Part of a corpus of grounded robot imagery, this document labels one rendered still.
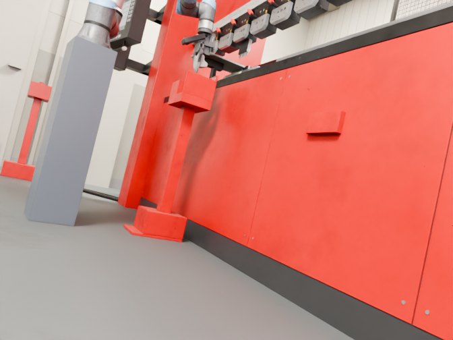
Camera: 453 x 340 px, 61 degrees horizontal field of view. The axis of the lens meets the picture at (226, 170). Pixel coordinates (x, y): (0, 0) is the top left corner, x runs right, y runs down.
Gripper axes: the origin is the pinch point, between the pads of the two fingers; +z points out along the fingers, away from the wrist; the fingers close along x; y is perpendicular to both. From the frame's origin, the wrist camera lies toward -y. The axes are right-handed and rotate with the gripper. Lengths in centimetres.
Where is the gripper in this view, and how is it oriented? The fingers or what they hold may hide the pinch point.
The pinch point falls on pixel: (195, 69)
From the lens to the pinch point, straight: 197.5
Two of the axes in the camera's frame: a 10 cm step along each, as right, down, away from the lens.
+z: -1.5, 9.9, -0.1
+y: 8.8, 1.4, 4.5
